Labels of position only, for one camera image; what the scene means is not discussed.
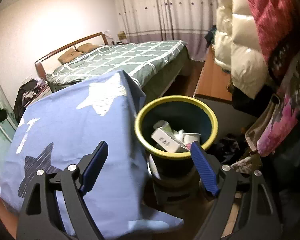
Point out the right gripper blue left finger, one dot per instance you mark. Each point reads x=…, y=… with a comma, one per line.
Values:
x=90, y=167

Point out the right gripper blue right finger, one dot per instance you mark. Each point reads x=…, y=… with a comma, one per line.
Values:
x=207, y=174

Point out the white yogurt cup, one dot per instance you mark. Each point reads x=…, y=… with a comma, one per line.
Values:
x=189, y=138

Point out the white cardboard box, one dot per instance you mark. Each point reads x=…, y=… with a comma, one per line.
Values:
x=168, y=142

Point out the white paper cup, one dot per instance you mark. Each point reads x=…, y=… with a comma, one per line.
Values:
x=165, y=126

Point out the yellow rimmed trash bin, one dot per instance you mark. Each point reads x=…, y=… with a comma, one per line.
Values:
x=181, y=112

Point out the dark clothes pile on nightstand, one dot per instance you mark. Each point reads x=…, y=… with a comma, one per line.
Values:
x=19, y=109

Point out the blue star tablecloth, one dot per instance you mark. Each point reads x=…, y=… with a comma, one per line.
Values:
x=60, y=129

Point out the white nightstand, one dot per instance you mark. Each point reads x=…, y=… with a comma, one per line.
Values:
x=36, y=95

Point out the beige handbag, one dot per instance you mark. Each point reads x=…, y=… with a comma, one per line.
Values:
x=254, y=133

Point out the wooden low cabinet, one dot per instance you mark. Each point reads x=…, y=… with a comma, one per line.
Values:
x=212, y=90

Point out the left brown pillow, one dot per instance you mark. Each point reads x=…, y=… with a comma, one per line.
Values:
x=69, y=55

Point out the brown pillow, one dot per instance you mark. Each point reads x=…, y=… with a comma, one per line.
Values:
x=69, y=55
x=86, y=48

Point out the green plaid duvet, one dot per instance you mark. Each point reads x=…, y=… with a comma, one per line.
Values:
x=141, y=61

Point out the right brown pillow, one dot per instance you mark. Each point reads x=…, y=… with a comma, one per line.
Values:
x=86, y=48

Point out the cream puffer jacket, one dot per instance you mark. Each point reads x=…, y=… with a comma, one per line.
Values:
x=237, y=48

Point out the clothes pile on cabinet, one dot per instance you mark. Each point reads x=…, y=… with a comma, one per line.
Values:
x=210, y=36

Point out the pink floral bag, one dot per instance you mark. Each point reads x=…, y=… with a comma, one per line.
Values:
x=285, y=116

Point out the yellow box on far nightstand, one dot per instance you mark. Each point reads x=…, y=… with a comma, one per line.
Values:
x=122, y=36

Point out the pink white curtain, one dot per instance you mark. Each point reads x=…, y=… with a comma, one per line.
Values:
x=163, y=20

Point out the red puffer jacket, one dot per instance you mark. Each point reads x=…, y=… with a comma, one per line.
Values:
x=274, y=20

